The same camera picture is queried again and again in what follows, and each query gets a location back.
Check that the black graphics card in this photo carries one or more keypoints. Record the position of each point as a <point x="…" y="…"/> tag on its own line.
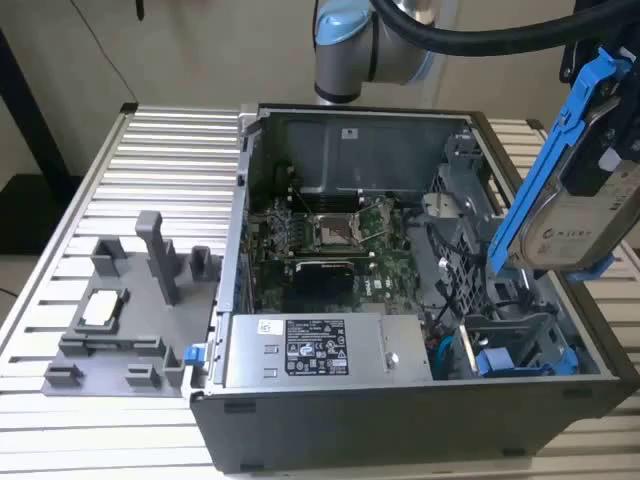
<point x="325" y="277"/>

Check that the silver CPU chip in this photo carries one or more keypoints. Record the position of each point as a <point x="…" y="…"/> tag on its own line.
<point x="101" y="306"/>

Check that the black desk frame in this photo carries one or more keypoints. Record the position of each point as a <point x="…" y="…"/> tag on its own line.
<point x="30" y="110"/>

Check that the black floor box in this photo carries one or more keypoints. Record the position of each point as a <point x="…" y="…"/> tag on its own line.
<point x="35" y="215"/>

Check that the grey parts rack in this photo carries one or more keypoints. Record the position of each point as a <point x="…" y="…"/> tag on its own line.
<point x="140" y="305"/>

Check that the silver power supply unit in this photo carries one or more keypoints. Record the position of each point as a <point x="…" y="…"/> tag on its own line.
<point x="250" y="350"/>

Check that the hard disk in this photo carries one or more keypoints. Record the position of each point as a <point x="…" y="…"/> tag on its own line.
<point x="560" y="235"/>

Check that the dark grey PC case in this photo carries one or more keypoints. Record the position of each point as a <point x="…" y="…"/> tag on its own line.
<point x="350" y="430"/>

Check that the green motherboard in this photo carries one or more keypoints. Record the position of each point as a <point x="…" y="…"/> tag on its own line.
<point x="395" y="270"/>

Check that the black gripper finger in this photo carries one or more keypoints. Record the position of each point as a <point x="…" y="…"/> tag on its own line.
<point x="592" y="170"/>

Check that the small black hanging object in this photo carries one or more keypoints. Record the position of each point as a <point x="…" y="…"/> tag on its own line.
<point x="140" y="9"/>

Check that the blue plastic bay carrier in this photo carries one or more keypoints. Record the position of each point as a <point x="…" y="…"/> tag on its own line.
<point x="495" y="362"/>

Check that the black RAM slot bank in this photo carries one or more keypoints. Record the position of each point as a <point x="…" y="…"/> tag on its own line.
<point x="330" y="201"/>

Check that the blue case latch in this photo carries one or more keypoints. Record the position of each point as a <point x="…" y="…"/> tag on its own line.
<point x="192" y="355"/>

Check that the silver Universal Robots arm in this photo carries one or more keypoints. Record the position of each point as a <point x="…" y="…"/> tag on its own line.
<point x="345" y="60"/>

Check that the grey metal disk bay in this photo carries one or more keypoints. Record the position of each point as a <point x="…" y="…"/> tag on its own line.
<point x="460" y="210"/>

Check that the thin metal locking lever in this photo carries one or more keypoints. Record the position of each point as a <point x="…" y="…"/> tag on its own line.
<point x="303" y="203"/>

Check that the CPU socket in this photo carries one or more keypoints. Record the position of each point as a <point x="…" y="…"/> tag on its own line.
<point x="330" y="234"/>

